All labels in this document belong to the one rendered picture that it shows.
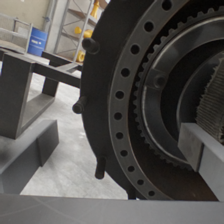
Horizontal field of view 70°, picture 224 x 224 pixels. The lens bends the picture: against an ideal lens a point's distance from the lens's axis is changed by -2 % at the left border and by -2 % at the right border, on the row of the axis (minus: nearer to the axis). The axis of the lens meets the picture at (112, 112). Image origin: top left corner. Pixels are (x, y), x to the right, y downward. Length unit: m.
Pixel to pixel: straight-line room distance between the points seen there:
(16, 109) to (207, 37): 1.27
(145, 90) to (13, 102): 1.17
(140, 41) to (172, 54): 0.11
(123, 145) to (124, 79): 0.10
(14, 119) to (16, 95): 0.19
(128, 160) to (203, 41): 0.24
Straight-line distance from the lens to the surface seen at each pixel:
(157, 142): 0.35
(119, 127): 0.23
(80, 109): 0.23
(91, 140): 0.31
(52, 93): 2.40
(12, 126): 1.46
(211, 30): 0.34
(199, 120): 0.25
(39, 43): 6.48
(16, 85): 1.33
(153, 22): 0.22
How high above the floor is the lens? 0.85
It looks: 17 degrees down
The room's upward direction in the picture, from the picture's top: 22 degrees clockwise
